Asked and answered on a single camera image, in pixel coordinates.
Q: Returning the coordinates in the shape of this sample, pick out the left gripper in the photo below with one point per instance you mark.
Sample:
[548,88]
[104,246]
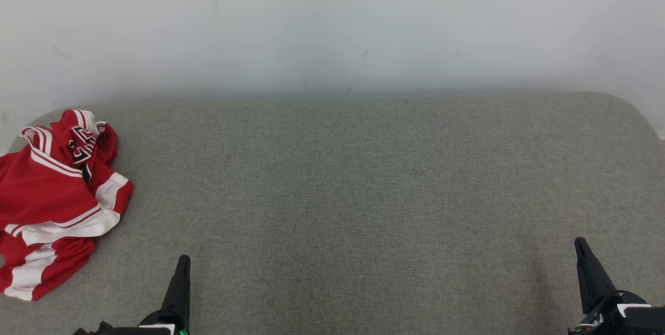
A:
[166,322]

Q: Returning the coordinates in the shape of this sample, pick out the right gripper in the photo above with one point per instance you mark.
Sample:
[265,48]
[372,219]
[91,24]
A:
[602,324]

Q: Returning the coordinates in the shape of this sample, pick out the red shorts with white stripes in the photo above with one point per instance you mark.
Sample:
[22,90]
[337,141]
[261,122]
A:
[62,262]

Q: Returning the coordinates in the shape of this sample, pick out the red white basketball jersey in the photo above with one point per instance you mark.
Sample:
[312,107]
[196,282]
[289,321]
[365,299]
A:
[47,189]

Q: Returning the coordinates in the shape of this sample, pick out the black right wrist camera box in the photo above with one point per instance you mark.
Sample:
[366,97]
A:
[647,320]

